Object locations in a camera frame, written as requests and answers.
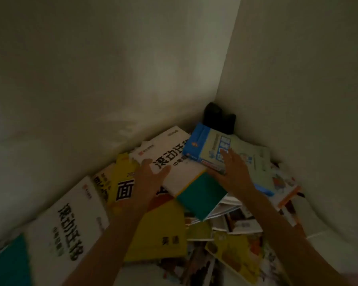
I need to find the person's left hand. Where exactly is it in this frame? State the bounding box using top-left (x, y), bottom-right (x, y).
top-left (128, 158), bottom-right (172, 215)

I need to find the person's right hand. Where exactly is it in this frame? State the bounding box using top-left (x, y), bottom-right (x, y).
top-left (207, 148), bottom-right (257, 196)

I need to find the white teal textbook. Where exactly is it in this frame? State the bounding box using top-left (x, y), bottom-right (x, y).
top-left (128, 125), bottom-right (229, 222)

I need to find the light green blue book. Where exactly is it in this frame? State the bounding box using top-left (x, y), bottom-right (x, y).
top-left (182, 122), bottom-right (275, 197)

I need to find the pile of books and magazines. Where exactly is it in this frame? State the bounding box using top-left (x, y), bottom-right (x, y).
top-left (0, 125), bottom-right (305, 286)

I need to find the person's left forearm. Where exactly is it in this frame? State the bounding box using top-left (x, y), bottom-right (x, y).
top-left (62, 205), bottom-right (151, 286)

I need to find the person's right forearm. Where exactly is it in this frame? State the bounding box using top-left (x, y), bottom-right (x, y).
top-left (241, 187), bottom-right (351, 286)

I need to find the black cloth object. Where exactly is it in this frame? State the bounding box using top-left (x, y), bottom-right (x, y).
top-left (203, 102), bottom-right (237, 135)

